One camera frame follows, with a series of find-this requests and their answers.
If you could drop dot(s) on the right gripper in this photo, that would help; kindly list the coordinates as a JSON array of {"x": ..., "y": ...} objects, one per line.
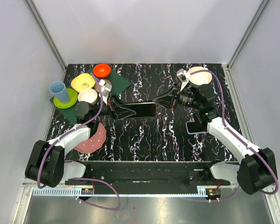
[{"x": 167, "y": 100}]

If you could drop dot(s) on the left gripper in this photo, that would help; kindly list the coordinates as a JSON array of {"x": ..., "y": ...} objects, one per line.
[{"x": 112, "y": 107}]

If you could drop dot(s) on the black phone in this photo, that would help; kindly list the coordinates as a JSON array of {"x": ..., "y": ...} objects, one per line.
[{"x": 143, "y": 109}]

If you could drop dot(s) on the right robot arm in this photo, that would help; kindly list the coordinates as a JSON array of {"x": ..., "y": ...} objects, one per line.
[{"x": 256, "y": 167}]

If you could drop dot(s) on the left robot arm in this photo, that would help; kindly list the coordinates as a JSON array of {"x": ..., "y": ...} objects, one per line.
[{"x": 46, "y": 162}]

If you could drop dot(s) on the phone in lilac case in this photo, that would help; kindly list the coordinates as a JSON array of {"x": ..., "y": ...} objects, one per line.
[{"x": 194, "y": 127}]

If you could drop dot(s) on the bronze metal bowl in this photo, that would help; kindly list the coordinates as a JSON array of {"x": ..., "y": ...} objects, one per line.
[{"x": 96, "y": 86}]

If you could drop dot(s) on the large white bowl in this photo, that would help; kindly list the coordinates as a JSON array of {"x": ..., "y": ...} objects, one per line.
[{"x": 197, "y": 78}]

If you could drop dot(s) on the small white bowl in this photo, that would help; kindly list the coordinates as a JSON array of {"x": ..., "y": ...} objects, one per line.
[{"x": 88, "y": 95}]

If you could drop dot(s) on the red bowl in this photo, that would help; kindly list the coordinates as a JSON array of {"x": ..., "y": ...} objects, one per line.
[{"x": 102, "y": 70}]

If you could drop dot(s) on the yellow square plate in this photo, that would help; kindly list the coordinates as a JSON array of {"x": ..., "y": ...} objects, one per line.
[{"x": 82, "y": 82}]

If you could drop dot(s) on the pink dotted plate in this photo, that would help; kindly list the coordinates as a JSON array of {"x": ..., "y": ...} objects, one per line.
[{"x": 94, "y": 143}]

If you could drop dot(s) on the lime green plate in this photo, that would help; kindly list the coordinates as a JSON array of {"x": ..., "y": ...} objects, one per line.
[{"x": 73, "y": 99}]

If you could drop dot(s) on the blue cup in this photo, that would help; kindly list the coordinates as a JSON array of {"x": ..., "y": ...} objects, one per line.
[{"x": 59, "y": 90}]

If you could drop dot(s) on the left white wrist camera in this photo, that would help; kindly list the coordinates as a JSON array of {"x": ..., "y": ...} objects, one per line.
[{"x": 105, "y": 96}]

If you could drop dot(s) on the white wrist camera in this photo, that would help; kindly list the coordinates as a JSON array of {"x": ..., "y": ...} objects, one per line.
[
  {"x": 184, "y": 76},
  {"x": 105, "y": 96}
]

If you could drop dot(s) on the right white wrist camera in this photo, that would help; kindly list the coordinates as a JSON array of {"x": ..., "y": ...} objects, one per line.
[{"x": 184, "y": 76}]

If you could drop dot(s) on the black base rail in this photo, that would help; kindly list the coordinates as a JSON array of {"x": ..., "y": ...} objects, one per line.
[{"x": 153, "y": 178}]

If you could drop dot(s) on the left aluminium frame post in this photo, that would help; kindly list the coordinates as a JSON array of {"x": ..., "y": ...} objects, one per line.
[{"x": 45, "y": 32}]

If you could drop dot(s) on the aluminium frame post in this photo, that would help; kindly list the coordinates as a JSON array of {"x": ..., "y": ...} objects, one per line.
[
  {"x": 45, "y": 32},
  {"x": 252, "y": 25}
]

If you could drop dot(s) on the right aluminium frame post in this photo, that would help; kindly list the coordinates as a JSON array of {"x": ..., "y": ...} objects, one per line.
[{"x": 252, "y": 25}]

